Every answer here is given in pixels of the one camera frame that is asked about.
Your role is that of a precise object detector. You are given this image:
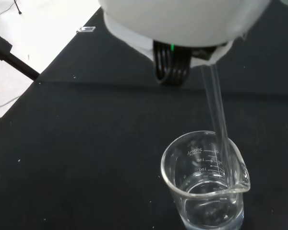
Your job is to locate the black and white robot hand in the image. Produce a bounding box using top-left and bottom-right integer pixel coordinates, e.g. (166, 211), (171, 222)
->
(97, 0), (271, 87)

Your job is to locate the glass beaker with water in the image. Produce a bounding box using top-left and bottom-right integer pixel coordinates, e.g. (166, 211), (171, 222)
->
(160, 130), (252, 230)

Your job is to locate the black bench cloth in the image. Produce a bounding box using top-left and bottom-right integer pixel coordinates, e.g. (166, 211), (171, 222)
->
(0, 0), (288, 230)

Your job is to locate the slim black tripod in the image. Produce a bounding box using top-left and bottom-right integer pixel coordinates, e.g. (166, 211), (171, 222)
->
(13, 0), (23, 15)

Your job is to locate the heavy black tripod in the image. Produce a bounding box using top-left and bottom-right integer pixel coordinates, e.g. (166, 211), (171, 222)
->
(0, 35), (41, 124)

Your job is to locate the long white floor cable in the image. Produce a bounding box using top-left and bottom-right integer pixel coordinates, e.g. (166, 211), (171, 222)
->
(0, 95), (19, 109)

